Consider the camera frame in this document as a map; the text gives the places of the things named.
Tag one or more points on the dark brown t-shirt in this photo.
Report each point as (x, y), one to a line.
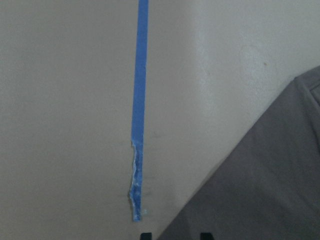
(268, 188)

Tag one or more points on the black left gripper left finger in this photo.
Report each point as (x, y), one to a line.
(146, 236)

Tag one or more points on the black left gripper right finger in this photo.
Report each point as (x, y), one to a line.
(206, 236)

